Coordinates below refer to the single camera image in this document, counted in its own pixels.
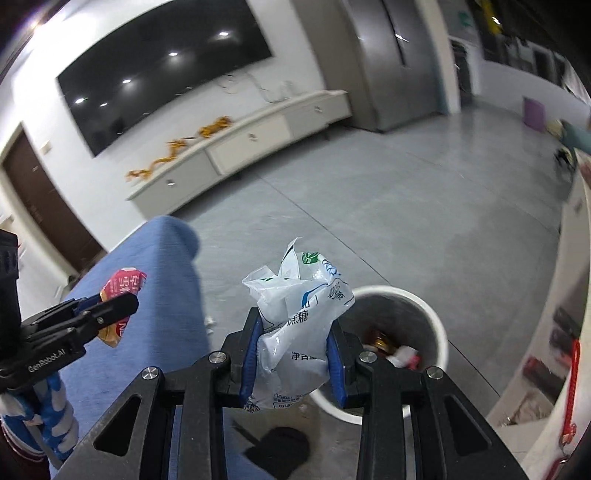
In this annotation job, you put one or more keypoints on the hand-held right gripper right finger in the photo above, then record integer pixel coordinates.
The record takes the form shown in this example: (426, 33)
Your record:
(336, 378)

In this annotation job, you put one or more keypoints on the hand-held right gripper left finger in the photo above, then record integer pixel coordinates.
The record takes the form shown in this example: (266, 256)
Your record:
(247, 374)

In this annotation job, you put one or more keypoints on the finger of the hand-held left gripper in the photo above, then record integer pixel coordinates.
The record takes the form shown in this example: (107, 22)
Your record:
(113, 311)
(85, 303)

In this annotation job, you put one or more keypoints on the pink snack packet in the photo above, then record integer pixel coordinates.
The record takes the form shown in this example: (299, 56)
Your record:
(122, 286)

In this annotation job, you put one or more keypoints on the white plastic bag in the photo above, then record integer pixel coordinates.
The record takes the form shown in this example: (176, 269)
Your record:
(291, 318)

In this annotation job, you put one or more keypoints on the white round trash bin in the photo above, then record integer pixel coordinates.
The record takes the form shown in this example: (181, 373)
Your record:
(415, 323)

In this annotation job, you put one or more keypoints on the blue sofa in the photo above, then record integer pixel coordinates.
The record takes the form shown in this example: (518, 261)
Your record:
(152, 277)

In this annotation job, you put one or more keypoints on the colourful wrappers inside bin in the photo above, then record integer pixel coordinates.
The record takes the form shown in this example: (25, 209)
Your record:
(392, 348)

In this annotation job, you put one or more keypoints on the dark brown door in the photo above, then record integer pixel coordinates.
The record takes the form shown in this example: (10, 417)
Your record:
(46, 203)

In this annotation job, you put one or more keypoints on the long golden dragon figurine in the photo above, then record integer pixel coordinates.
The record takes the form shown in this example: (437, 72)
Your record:
(159, 161)

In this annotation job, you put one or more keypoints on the short golden dragon figurine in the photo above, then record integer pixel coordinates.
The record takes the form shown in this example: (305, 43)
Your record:
(214, 127)

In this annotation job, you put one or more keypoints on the white television cabinet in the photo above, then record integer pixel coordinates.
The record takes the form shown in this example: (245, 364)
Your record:
(249, 136)

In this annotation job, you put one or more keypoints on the grey double-door refrigerator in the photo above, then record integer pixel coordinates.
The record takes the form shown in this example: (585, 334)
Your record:
(378, 69)

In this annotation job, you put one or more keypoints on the small black object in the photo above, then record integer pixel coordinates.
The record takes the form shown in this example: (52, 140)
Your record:
(564, 159)

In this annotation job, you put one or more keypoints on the purple stool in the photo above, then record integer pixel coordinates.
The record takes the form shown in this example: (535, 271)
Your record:
(533, 114)

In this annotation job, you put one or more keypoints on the teal sofa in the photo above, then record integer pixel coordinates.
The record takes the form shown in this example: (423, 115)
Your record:
(577, 138)

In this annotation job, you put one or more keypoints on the yellow hanging garment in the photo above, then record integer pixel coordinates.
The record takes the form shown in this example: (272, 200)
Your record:
(489, 14)

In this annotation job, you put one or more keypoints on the white wall switch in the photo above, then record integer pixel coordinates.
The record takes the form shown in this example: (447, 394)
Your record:
(45, 148)

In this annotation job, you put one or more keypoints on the large black wall television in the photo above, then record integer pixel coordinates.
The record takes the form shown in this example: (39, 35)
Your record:
(157, 69)

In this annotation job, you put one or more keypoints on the teal wall ornament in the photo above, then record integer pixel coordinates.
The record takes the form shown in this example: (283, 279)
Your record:
(463, 18)

